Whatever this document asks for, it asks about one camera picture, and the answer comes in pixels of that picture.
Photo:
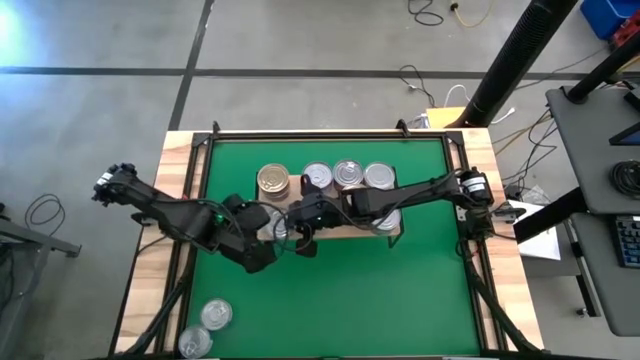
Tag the gold-rim can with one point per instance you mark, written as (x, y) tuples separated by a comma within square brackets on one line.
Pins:
[(392, 223)]

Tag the green table mat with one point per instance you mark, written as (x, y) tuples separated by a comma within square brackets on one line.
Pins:
[(325, 300)]

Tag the red object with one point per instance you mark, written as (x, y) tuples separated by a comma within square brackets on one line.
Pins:
[(629, 35)]

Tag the white paper sheet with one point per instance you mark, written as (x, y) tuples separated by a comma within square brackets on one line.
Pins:
[(542, 247)]

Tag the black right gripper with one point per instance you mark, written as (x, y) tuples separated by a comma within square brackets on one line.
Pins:
[(317, 212)]

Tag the black metal table frame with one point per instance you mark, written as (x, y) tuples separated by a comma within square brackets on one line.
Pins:
[(325, 135)]

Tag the grey metal stand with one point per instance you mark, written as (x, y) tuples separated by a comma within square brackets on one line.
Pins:
[(40, 241)]

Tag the silver lid tin can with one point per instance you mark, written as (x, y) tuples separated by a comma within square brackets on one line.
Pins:
[(276, 225), (194, 342), (216, 314)]

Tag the black desk support bar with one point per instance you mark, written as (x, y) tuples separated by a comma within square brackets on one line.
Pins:
[(550, 220)]

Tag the small wooden box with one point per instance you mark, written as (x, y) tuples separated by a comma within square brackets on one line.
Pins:
[(442, 117)]

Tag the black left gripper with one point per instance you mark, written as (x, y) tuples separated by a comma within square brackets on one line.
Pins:
[(250, 220)]

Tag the silver lid blue label can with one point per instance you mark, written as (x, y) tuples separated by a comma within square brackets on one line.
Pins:
[(318, 174)]

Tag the black keyboard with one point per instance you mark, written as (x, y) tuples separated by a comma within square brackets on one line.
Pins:
[(629, 240)]

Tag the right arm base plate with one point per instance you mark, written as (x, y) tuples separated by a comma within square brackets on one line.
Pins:
[(502, 212)]

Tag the blue plastic bin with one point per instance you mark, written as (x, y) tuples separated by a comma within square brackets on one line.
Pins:
[(605, 15)]

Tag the gold lid tin can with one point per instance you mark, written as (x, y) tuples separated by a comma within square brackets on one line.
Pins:
[(273, 178)]

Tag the wooden shelf black metal legs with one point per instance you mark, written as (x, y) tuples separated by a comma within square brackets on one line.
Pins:
[(350, 231)]

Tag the black corrugated column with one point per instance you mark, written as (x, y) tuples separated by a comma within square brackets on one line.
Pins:
[(520, 55)]

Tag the silver lid red label can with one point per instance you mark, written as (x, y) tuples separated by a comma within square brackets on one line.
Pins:
[(348, 172)]

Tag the black tablet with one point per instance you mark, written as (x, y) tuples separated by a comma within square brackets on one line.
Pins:
[(631, 136)]

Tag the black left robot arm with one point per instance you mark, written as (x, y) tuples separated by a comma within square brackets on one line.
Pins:
[(170, 210)]

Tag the black slanted pole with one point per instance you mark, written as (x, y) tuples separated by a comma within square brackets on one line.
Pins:
[(600, 75)]

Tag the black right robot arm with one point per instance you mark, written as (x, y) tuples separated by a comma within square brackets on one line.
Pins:
[(400, 197)]

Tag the silver lid white label can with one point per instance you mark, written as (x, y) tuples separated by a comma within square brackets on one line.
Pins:
[(379, 176)]

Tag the grey desk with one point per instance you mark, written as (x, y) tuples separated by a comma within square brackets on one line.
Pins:
[(590, 150)]

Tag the black clamp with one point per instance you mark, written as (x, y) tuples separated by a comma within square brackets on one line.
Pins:
[(216, 127), (402, 126)]

